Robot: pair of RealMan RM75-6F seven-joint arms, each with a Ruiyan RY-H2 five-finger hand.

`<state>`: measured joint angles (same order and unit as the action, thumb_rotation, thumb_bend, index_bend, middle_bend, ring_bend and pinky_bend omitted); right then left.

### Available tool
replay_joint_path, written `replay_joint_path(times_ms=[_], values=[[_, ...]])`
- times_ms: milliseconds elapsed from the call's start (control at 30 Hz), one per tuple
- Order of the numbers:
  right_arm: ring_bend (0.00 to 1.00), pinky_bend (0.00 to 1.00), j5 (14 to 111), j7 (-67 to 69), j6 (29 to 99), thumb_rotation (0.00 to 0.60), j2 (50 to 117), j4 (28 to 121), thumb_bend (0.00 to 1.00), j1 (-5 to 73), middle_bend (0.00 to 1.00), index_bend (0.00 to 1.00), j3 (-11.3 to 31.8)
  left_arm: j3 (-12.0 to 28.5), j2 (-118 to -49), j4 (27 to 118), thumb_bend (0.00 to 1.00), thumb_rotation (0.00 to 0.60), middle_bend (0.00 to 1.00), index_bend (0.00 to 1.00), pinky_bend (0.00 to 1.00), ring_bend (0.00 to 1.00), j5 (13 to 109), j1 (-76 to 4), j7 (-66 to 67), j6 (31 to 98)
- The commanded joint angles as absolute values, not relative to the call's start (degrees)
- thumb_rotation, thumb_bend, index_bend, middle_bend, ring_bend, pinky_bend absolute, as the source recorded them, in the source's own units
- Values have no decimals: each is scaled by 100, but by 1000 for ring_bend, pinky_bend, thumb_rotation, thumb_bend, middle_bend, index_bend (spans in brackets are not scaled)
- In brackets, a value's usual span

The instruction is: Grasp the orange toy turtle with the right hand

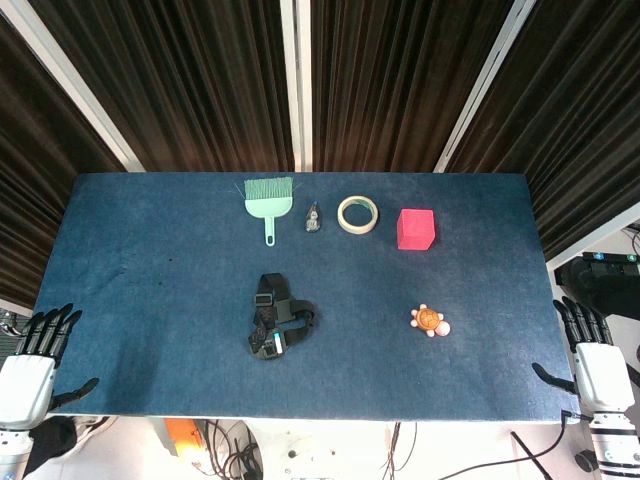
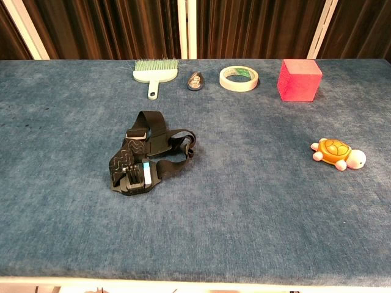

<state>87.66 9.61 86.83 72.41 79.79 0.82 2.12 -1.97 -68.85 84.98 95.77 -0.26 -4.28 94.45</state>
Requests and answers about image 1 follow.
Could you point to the orange toy turtle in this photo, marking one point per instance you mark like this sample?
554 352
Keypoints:
430 321

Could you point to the white frame post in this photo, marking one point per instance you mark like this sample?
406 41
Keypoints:
477 85
595 240
296 85
67 85

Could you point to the mint green hand brush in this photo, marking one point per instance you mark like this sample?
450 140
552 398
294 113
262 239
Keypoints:
268 205

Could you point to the black equipment case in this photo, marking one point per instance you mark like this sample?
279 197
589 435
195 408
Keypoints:
600 285

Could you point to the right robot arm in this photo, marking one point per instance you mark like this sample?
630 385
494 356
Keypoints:
612 440

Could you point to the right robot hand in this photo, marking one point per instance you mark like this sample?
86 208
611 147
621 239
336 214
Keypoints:
597 372

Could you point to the blue table cloth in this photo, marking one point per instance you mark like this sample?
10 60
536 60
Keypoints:
300 300

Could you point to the orange device under table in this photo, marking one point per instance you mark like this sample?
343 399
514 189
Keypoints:
180 436

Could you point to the dark brown curtain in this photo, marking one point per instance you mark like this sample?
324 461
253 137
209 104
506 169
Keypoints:
200 85

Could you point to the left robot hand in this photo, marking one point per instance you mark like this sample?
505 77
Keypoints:
27 375

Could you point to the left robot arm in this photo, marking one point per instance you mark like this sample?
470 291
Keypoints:
12 450

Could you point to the red cube block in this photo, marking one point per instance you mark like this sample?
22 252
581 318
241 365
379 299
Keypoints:
415 229

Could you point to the beige masking tape roll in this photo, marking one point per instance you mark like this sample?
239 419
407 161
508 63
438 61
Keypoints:
357 214

